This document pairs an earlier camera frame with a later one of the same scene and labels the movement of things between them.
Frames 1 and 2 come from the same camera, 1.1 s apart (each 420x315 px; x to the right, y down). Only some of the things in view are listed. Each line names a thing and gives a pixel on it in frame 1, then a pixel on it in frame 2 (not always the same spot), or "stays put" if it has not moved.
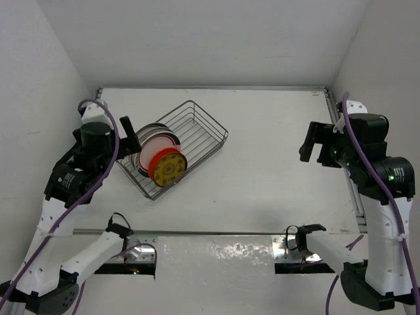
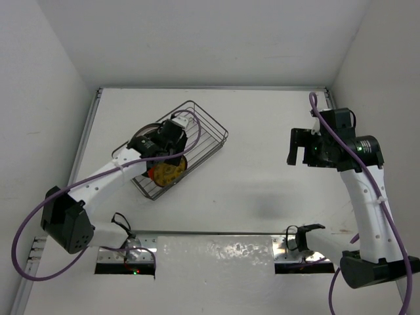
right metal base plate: x=281 y=254 stays put
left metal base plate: x=137 y=249 stays put
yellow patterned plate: x=168 y=168 stays put
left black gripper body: x=126 y=146 → x=175 y=149
